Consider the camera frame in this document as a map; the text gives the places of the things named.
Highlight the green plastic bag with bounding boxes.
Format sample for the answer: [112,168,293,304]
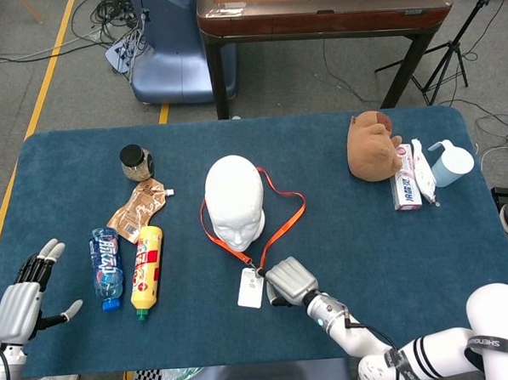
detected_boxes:
[163,366,205,380]

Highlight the brown spout pouch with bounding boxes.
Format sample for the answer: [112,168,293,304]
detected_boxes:
[104,178,179,246]

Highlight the brown mahjong table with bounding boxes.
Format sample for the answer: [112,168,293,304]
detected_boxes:
[196,0,459,121]

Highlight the white ID badge holder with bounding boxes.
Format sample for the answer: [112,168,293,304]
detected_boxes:
[235,265,268,310]

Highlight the blue grey machine base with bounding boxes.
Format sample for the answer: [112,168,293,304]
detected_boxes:
[127,0,240,108]

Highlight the light blue plastic mug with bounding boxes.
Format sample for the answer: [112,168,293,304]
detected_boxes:
[426,138,477,190]

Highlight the glass jar black lid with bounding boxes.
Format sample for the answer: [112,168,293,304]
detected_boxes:
[119,143,156,184]

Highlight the white foam mannequin head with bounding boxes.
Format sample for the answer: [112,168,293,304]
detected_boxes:
[202,153,268,255]

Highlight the grey blue robot torso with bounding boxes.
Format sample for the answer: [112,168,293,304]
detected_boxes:
[184,357,354,380]

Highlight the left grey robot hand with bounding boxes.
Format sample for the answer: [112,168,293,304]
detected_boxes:
[0,236,87,345]

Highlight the brown plush toy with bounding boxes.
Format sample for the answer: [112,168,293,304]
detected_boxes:
[345,108,406,184]

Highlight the white wet wipes pack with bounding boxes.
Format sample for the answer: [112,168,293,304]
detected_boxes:
[410,136,440,207]

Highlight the yellow bottle green cap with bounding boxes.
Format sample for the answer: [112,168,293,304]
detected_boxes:
[126,224,168,323]

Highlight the pale blue power strip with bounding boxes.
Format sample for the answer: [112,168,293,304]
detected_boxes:
[104,33,146,75]

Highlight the white pink toothpaste box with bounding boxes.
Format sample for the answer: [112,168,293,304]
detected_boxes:
[387,142,425,213]

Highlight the tangled black floor cables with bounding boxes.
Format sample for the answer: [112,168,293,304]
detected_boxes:
[69,0,145,51]

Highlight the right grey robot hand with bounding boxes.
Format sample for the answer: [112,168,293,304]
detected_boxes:
[262,255,321,309]

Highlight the orange lanyard strap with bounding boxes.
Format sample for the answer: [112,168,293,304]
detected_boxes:
[197,164,310,275]

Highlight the blue label water bottle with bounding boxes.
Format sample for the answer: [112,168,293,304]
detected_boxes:
[88,225,126,314]

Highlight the black tripod stand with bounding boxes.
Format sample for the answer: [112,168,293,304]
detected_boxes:
[370,0,508,110]

